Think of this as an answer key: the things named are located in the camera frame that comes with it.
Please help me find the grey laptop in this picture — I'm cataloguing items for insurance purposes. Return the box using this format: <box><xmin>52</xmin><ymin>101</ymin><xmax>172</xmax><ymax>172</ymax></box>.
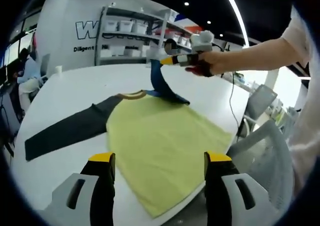
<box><xmin>39</xmin><ymin>53</ymin><xmax>51</xmax><ymax>78</ymax></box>

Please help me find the person's right hand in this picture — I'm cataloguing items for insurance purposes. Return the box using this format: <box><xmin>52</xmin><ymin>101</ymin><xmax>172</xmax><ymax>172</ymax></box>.
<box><xmin>184</xmin><ymin>51</ymin><xmax>235</xmax><ymax>78</ymax></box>

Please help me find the yellow grey blue garment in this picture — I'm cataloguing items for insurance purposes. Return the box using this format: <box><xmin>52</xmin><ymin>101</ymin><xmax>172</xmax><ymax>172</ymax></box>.
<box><xmin>24</xmin><ymin>58</ymin><xmax>233</xmax><ymax>220</ymax></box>

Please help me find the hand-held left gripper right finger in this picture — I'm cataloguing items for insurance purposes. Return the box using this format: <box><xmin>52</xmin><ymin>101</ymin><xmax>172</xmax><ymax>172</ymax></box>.
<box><xmin>203</xmin><ymin>151</ymin><xmax>272</xmax><ymax>226</ymax></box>

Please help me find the ceiling light strip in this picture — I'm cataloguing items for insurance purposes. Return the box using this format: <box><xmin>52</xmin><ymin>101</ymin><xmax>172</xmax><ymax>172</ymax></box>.
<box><xmin>219</xmin><ymin>0</ymin><xmax>250</xmax><ymax>48</ymax></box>

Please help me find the grey metal shelving rack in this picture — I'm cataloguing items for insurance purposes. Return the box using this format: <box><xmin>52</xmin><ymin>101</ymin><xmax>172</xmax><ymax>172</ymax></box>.
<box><xmin>96</xmin><ymin>5</ymin><xmax>201</xmax><ymax>66</ymax></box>

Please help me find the grey mesh office chair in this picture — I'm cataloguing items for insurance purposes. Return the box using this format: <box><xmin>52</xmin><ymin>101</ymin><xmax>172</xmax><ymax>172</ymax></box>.
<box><xmin>226</xmin><ymin>120</ymin><xmax>295</xmax><ymax>211</ymax></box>

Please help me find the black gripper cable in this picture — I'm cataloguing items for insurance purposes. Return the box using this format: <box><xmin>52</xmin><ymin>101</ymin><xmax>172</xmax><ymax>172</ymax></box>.
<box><xmin>228</xmin><ymin>70</ymin><xmax>247</xmax><ymax>138</ymax></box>

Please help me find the row of white storage boxes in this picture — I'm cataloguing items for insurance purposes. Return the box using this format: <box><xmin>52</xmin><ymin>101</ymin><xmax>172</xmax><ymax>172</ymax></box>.
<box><xmin>103</xmin><ymin>19</ymin><xmax>193</xmax><ymax>58</ymax></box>

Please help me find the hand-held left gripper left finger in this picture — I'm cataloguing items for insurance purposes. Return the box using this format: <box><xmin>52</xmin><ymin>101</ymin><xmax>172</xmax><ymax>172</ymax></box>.
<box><xmin>51</xmin><ymin>151</ymin><xmax>117</xmax><ymax>226</ymax></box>

